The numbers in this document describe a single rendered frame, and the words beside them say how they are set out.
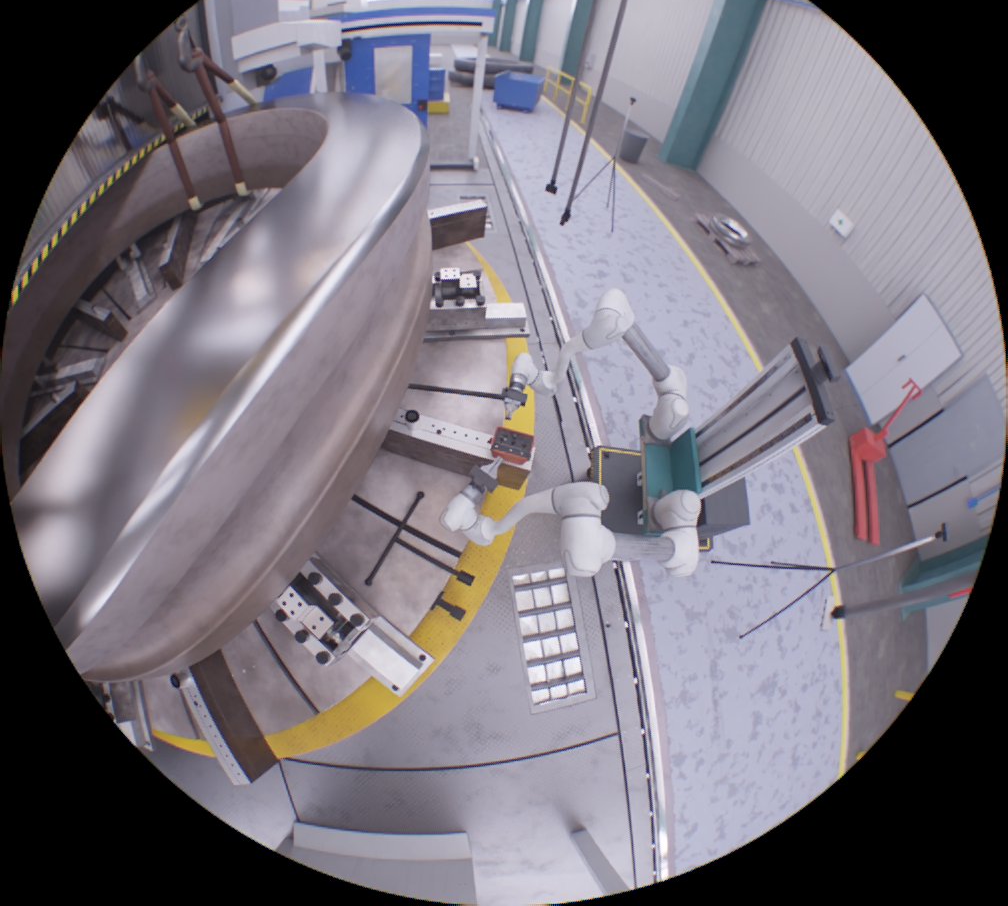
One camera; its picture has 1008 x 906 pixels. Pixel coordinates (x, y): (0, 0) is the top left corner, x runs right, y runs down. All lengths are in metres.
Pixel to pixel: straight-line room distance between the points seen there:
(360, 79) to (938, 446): 9.92
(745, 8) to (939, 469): 9.46
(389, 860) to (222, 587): 2.31
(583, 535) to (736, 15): 10.05
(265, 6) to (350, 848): 7.22
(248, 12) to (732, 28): 8.81
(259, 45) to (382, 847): 6.99
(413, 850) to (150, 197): 6.41
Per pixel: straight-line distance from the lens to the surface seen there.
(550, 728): 2.65
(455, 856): 3.07
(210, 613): 1.59
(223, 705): 2.45
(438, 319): 2.45
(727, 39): 9.93
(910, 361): 6.14
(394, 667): 1.99
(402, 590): 2.08
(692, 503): 1.63
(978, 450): 6.55
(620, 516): 2.31
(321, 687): 2.31
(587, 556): 1.15
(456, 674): 2.44
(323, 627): 1.74
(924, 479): 6.77
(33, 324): 5.11
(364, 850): 3.20
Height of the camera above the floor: 2.37
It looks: 59 degrees down
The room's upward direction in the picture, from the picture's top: 14 degrees clockwise
